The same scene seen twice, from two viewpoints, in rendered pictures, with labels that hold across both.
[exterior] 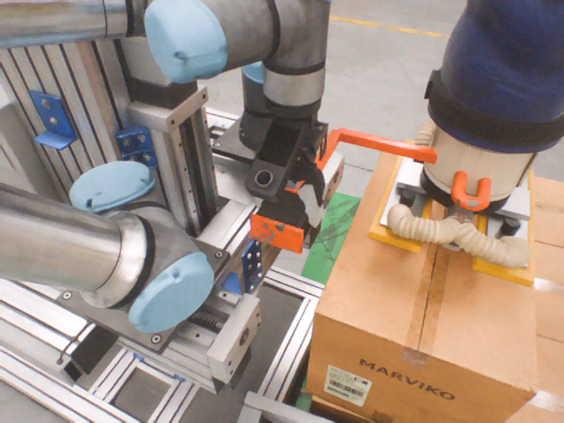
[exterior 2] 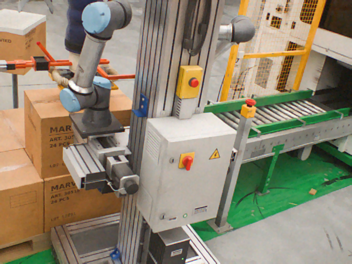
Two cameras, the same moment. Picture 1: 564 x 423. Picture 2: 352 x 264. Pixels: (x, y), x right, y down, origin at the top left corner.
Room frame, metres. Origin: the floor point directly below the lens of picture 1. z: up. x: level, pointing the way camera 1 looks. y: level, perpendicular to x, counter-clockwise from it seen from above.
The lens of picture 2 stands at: (2.24, 1.35, 1.99)
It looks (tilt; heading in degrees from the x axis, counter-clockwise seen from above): 27 degrees down; 212
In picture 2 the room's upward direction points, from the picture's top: 9 degrees clockwise
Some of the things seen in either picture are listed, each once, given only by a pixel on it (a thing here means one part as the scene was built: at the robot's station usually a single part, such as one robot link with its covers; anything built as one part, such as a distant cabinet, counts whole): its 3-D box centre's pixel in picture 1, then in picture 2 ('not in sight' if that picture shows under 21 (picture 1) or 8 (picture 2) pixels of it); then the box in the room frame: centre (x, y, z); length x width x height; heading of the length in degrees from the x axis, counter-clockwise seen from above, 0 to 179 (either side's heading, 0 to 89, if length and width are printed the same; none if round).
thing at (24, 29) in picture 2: not in sight; (13, 40); (0.03, -1.89, 0.82); 0.60 x 0.40 x 0.40; 34
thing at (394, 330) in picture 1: (419, 286); (80, 128); (0.61, -0.37, 0.74); 0.60 x 0.40 x 0.40; 157
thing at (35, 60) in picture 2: not in sight; (40, 63); (0.84, -0.47, 1.18); 0.10 x 0.08 x 0.06; 66
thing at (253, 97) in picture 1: (266, 72); (97, 90); (0.89, 0.03, 1.20); 0.13 x 0.12 x 0.14; 1
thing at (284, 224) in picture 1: (285, 217); not in sight; (0.44, -0.01, 1.18); 0.09 x 0.08 x 0.05; 66
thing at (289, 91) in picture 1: (291, 78); not in sight; (0.46, -0.01, 1.40); 0.08 x 0.08 x 0.05
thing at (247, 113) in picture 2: not in sight; (233, 170); (-0.11, 0.42, 0.50); 0.07 x 0.07 x 1.00; 71
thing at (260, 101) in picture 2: not in sight; (255, 99); (-1.26, 0.01, 0.60); 1.60 x 0.10 x 0.09; 161
